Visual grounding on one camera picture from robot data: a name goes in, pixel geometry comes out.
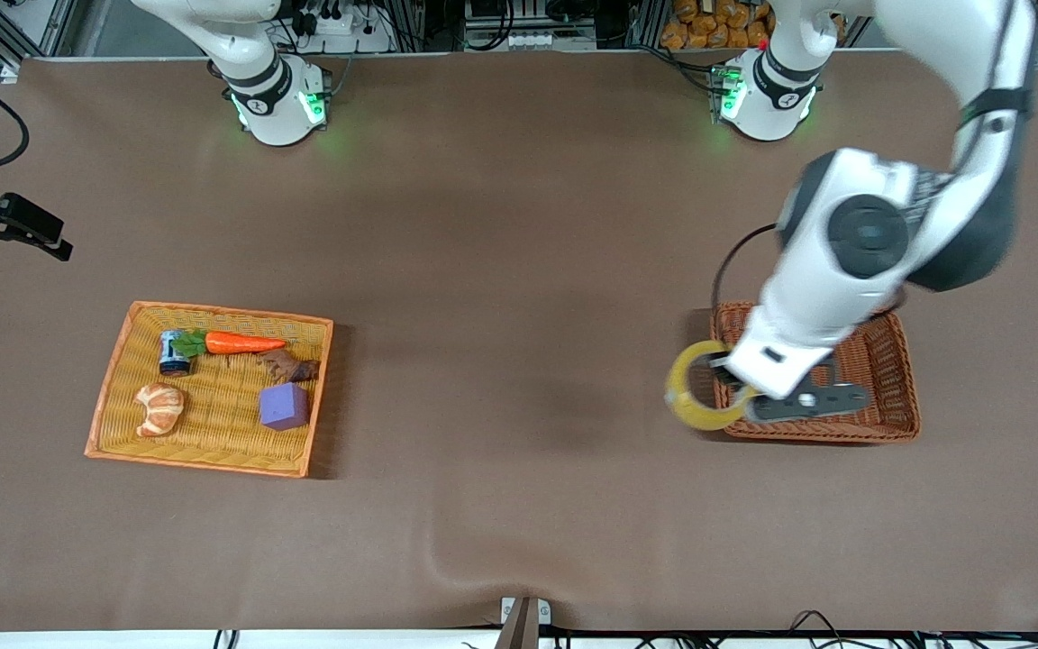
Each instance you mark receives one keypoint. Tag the white power strip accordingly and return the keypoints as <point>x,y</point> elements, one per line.
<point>339,27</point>

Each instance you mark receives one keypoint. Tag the small blue can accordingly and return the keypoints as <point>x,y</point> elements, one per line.
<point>174,361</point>

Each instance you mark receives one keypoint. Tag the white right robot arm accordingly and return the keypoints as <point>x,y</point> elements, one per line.
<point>271,108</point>

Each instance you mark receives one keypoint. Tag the yellow tape roll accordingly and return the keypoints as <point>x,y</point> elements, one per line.
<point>677,397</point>

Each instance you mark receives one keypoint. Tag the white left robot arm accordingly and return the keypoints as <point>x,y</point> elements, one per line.
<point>987,54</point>

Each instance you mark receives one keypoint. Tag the white connector strip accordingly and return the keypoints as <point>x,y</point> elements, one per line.
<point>534,41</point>

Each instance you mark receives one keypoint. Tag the yellow wicker tray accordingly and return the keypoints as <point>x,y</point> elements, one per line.
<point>213,451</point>

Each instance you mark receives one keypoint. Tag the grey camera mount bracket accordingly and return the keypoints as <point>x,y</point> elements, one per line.
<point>523,617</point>

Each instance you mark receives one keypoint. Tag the bag of orange snacks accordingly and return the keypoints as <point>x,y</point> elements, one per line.
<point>708,22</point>

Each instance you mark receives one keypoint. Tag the aluminium frame profile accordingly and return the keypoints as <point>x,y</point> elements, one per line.
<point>23,22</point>

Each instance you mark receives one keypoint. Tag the purple foam cube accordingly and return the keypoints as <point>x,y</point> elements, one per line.
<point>283,407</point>

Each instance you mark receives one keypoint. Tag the orange toy carrot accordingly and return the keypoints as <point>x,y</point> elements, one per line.
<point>244,342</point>

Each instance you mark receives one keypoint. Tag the brown wicker basket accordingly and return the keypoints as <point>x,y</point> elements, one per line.
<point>888,406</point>

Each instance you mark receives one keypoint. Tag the toy croissant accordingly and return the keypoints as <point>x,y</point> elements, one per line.
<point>159,410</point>

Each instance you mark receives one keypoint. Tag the brown toy piece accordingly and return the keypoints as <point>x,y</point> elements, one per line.
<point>289,365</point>

